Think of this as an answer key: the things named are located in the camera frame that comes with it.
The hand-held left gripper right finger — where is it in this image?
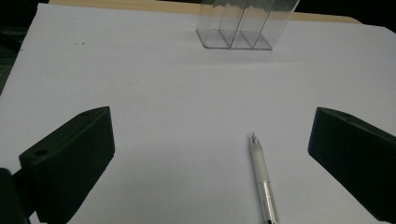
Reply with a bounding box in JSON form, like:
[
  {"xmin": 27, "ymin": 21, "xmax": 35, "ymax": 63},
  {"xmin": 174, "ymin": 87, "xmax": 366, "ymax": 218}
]
[{"xmin": 307, "ymin": 106, "xmax": 396, "ymax": 224}]

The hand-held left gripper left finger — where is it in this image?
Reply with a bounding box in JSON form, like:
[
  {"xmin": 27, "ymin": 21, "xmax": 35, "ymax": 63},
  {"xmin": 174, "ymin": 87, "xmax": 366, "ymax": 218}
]
[{"xmin": 19, "ymin": 106, "xmax": 116, "ymax": 224}]

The translucent white pen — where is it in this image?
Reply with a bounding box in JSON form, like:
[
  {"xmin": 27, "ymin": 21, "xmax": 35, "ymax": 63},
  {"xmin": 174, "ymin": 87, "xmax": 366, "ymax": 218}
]
[{"xmin": 248, "ymin": 132, "xmax": 280, "ymax": 224}]

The clear acrylic pen organizer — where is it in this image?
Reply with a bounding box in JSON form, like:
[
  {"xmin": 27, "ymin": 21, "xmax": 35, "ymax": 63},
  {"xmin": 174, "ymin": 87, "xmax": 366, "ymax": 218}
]
[{"xmin": 195, "ymin": 0, "xmax": 302, "ymax": 51}]

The white table cover sheet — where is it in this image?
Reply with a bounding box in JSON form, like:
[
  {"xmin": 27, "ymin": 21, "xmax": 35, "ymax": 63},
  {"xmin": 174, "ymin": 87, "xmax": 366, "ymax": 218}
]
[{"xmin": 0, "ymin": 3, "xmax": 396, "ymax": 224}]

